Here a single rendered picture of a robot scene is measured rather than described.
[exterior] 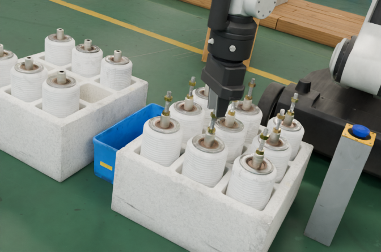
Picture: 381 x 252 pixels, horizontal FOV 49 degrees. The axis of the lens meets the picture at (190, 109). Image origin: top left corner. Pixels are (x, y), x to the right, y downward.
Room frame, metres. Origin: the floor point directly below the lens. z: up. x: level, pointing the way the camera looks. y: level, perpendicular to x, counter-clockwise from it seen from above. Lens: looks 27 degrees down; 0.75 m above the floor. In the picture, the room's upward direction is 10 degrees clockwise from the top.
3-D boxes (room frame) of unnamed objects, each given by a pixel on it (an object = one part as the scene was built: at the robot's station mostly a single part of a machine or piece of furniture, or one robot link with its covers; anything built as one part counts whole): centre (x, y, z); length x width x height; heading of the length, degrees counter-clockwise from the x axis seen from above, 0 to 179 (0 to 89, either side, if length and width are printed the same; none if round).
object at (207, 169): (0.81, -0.05, 0.16); 0.10 x 0.10 x 0.18
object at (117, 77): (1.20, 0.25, 0.16); 0.10 x 0.10 x 0.18
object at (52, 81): (0.98, 0.35, 0.25); 0.08 x 0.08 x 0.01
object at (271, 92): (1.36, -0.28, 0.10); 0.20 x 0.05 x 0.20; 154
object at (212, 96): (0.83, -0.04, 0.36); 0.03 x 0.02 x 0.06; 120
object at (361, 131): (0.87, -0.40, 0.32); 0.04 x 0.04 x 0.02
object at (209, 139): (0.81, -0.05, 0.26); 0.02 x 0.02 x 0.03
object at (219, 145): (0.81, -0.05, 0.25); 0.08 x 0.08 x 0.01
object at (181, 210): (0.92, -0.10, 0.09); 0.39 x 0.39 x 0.18; 66
